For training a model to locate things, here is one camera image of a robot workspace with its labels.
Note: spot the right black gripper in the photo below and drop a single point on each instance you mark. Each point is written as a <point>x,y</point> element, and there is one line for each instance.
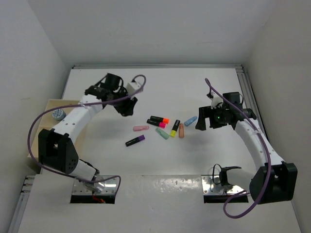
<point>205,112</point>

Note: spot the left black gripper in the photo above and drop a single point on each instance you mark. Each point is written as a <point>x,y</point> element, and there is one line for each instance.
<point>127,108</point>

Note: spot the purple capped black highlighter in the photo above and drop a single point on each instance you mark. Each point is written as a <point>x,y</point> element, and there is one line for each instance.
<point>135,140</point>

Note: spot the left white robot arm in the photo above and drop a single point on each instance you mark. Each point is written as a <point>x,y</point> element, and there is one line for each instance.
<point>56,149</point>

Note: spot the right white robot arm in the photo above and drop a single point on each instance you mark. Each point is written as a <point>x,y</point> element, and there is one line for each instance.
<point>275,179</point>

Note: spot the pastel blue correction tape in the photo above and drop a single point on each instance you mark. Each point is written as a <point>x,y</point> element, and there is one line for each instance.
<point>190,121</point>

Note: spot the pastel pink correction tape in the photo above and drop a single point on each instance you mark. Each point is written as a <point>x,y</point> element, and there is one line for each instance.
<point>140,128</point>

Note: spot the pink capped black highlighter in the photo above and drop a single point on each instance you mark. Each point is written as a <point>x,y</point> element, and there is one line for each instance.
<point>156,123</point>

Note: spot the yellow capped black highlighter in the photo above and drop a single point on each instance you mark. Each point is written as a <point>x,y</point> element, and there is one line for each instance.
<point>175,128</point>

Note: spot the orange capped black highlighter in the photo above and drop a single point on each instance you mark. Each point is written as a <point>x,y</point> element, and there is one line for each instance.
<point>159,119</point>

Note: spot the pastel green correction tape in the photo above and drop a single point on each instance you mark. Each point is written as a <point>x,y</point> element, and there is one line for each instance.
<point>162,133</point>

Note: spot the wooden divided tray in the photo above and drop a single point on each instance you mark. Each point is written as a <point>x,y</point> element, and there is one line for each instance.
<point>47,122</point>

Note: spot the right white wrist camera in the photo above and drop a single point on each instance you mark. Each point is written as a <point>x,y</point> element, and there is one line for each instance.
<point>216,101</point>

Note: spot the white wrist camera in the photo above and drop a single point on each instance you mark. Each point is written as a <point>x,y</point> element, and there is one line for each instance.
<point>216,101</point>
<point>134,88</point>

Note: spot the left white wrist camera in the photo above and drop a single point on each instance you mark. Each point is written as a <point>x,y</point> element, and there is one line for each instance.
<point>134,88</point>

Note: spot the aluminium frame rail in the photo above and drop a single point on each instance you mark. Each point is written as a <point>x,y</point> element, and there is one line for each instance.
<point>168,83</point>

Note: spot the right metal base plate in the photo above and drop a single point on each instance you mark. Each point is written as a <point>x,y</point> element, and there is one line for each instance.
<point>211,189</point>

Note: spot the metal base plate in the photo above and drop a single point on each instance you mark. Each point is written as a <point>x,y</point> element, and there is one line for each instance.
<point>104,185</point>
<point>211,189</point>

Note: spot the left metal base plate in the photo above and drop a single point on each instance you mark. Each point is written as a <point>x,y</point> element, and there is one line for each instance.
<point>104,185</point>

